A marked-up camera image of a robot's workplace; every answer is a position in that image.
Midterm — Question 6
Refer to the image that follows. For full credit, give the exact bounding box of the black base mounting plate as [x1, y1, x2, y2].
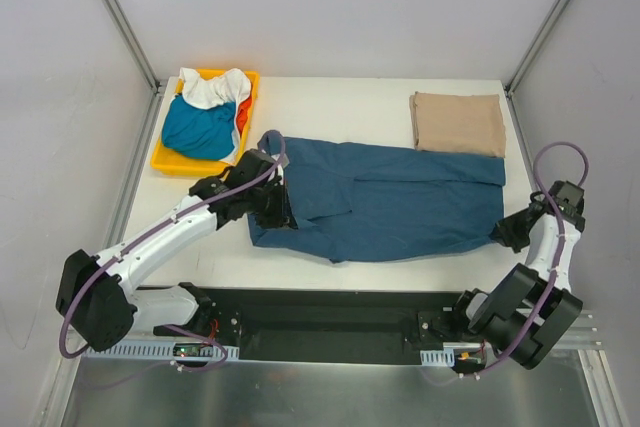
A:
[184, 288, 489, 365]

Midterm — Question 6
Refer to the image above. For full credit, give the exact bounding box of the aluminium front rail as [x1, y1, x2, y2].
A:
[62, 309, 604, 351]

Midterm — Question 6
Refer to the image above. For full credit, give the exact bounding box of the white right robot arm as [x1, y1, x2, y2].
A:
[450, 181, 586, 370]

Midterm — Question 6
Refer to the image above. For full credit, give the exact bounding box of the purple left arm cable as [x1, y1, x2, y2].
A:
[58, 130, 289, 376]

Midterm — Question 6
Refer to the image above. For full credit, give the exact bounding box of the aluminium frame post right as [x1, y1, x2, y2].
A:
[504, 0, 606, 93]

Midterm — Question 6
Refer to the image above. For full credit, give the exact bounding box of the grey slotted cable duct right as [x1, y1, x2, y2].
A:
[420, 348, 455, 368]

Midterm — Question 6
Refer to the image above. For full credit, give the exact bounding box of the aluminium frame post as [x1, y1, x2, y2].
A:
[504, 0, 606, 93]
[74, 0, 166, 93]

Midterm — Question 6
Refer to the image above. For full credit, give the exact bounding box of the folded beige t-shirt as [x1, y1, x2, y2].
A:
[409, 92, 506, 158]

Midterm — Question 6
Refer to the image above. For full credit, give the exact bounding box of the grey slotted cable duct left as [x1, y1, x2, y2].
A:
[83, 340, 240, 362]

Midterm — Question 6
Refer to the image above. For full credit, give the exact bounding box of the dark blue t-shirt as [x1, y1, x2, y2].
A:
[248, 134, 506, 263]

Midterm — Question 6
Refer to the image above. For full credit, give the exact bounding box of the grey slotted cable duct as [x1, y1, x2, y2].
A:
[420, 348, 455, 368]
[83, 340, 240, 362]

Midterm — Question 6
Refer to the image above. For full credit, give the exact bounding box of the white t-shirt in tray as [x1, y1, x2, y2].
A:
[179, 68, 252, 110]

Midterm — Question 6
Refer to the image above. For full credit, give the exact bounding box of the aluminium frame post left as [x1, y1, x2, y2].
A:
[74, 0, 166, 93]

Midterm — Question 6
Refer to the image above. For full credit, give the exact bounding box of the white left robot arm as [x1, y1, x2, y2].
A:
[55, 149, 293, 358]

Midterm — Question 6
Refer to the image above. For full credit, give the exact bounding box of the bright blue t-shirt in tray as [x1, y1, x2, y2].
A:
[161, 94, 236, 161]

